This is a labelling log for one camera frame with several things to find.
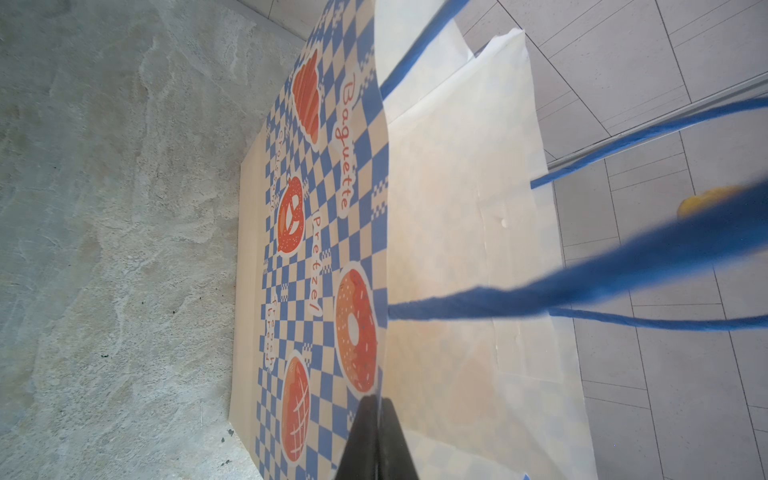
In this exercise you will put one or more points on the blue checkered paper bag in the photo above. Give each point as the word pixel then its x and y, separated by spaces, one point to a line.
pixel 351 203

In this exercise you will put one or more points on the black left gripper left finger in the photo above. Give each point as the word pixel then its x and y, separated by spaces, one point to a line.
pixel 360 455

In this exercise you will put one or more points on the aluminium corner profile right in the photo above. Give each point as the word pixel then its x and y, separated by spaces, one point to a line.
pixel 747 89

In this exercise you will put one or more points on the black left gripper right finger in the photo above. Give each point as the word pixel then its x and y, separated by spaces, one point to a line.
pixel 394 458

